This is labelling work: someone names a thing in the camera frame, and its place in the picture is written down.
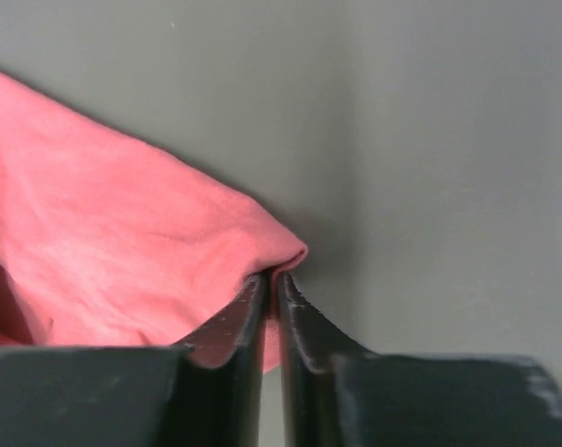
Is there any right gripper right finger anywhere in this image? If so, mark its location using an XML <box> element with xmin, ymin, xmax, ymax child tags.
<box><xmin>276</xmin><ymin>274</ymin><xmax>562</xmax><ymax>447</ymax></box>

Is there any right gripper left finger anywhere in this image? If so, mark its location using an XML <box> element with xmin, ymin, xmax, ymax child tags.
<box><xmin>0</xmin><ymin>275</ymin><xmax>267</xmax><ymax>447</ymax></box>

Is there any salmon pink t shirt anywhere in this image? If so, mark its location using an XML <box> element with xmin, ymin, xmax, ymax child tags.
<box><xmin>0</xmin><ymin>73</ymin><xmax>307</xmax><ymax>345</ymax></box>

